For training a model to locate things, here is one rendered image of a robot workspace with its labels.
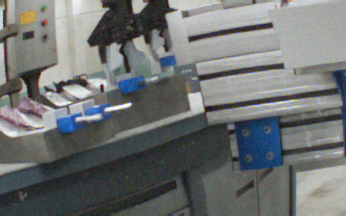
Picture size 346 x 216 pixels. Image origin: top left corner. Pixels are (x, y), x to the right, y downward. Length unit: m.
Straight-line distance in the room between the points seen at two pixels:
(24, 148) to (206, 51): 0.36
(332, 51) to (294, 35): 0.06
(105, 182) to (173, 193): 0.23
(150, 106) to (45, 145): 0.42
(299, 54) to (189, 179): 0.72
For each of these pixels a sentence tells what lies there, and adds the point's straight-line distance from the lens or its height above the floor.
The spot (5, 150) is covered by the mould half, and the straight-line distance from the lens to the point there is 0.82.
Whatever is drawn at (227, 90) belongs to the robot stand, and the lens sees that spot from 0.65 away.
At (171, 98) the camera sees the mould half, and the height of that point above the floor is 0.84.
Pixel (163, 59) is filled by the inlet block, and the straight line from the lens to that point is 1.29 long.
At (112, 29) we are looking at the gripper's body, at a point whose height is 1.03.
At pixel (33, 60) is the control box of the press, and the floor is 1.12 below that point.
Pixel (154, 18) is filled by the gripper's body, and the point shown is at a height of 1.07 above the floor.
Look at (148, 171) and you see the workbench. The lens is 1.00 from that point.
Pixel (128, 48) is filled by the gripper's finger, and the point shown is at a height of 0.97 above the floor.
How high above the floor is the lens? 0.90
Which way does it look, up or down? 4 degrees down
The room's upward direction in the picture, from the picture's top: 12 degrees counter-clockwise
